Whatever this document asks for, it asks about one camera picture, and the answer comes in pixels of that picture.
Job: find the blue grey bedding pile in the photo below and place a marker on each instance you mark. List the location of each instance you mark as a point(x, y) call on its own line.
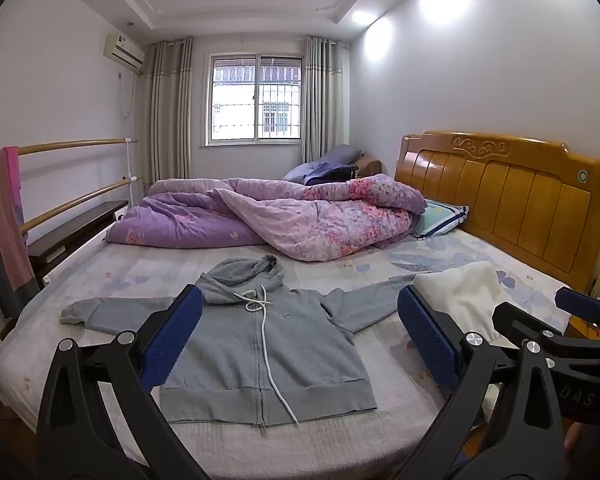
point(325, 165)

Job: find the grey zip hoodie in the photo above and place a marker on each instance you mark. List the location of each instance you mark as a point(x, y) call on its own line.
point(290, 345)

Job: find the purple floral quilt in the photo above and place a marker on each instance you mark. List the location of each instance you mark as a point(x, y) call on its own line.
point(320, 220)

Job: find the dark wooden shelf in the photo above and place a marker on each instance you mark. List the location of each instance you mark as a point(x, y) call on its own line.
point(80, 227)

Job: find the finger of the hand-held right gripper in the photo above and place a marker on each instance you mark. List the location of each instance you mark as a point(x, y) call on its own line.
point(517, 325)
point(577, 302)

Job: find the white air conditioner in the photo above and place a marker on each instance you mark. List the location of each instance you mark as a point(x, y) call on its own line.
point(122, 51)

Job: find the cream white cloth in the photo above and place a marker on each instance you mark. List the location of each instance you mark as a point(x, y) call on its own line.
point(460, 295)

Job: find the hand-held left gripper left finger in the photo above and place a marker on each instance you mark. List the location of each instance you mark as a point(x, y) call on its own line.
point(172, 335)

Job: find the brown nightstand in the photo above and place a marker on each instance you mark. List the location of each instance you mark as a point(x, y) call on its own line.
point(370, 166)

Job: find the bed with floral sheet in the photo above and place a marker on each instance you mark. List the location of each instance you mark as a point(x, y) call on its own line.
point(130, 272)

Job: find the grey striped curtain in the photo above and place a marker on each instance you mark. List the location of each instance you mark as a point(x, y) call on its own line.
point(322, 100)
point(167, 110)

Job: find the barred window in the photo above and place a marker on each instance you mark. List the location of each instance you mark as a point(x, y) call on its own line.
point(255, 100)

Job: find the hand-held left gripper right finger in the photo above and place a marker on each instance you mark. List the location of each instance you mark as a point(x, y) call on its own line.
point(427, 335)

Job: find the blue striped pillow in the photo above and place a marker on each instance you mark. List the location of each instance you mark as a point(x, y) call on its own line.
point(442, 217)

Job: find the wooden rail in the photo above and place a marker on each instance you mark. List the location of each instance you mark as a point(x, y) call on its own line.
point(70, 145)
point(80, 201)

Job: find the wooden headboard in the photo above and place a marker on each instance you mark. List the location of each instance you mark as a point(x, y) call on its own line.
point(520, 195)

